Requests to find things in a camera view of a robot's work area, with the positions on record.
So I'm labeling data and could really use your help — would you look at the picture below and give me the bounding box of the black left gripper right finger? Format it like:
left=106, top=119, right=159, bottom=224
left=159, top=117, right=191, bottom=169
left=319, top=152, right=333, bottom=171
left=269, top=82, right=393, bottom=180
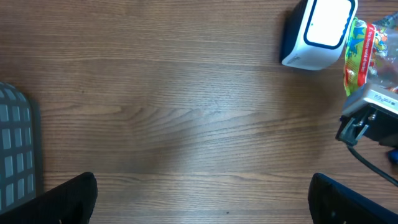
left=308, top=173, right=397, bottom=224

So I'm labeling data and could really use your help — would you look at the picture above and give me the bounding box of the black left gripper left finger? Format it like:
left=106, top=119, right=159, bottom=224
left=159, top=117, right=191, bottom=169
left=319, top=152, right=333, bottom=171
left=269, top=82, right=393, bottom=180
left=1, top=172, right=98, bottom=224

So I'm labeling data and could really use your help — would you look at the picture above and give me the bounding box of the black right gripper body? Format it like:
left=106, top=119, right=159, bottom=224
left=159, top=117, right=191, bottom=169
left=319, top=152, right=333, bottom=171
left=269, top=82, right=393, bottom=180
left=336, top=104, right=397, bottom=148

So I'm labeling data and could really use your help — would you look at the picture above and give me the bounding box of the green Haribo gummy bag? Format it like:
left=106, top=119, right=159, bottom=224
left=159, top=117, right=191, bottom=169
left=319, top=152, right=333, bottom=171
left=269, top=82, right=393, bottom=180
left=344, top=12, right=397, bottom=96

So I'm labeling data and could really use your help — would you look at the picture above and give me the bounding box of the white barcode scanner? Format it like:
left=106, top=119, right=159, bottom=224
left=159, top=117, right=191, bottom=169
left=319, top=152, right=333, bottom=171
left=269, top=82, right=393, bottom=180
left=280, top=0, right=358, bottom=70

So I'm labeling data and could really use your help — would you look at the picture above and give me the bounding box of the grey plastic shopping basket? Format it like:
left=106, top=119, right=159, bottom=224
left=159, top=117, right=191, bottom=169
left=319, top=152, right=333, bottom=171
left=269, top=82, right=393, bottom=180
left=1, top=82, right=43, bottom=214

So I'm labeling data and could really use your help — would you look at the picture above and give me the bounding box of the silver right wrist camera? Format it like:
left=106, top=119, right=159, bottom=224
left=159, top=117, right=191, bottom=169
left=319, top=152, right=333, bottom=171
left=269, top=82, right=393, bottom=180
left=342, top=83, right=397, bottom=116

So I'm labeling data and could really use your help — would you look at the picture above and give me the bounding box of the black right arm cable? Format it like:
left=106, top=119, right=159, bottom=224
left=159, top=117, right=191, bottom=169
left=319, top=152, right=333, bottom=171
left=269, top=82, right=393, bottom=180
left=346, top=144, right=398, bottom=188

